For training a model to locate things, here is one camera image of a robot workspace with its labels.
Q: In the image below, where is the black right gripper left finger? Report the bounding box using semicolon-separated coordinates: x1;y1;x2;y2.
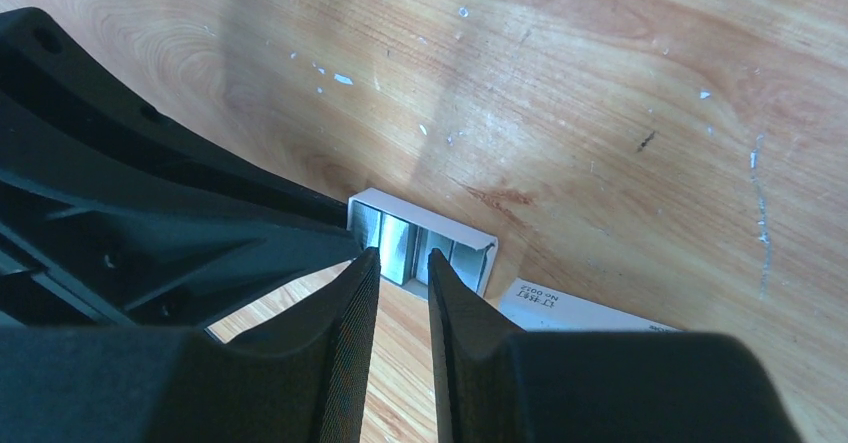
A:
1;248;380;442

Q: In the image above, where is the white staple box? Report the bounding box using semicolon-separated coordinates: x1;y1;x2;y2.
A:
498;279;676;332

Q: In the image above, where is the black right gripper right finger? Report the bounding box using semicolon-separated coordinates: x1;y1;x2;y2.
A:
428;250;801;442

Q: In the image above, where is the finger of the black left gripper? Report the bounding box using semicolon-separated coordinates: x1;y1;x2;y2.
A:
1;167;361;328
1;7;347;227

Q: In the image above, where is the grey staple strips tray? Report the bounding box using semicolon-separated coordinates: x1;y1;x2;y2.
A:
347;188;499;299

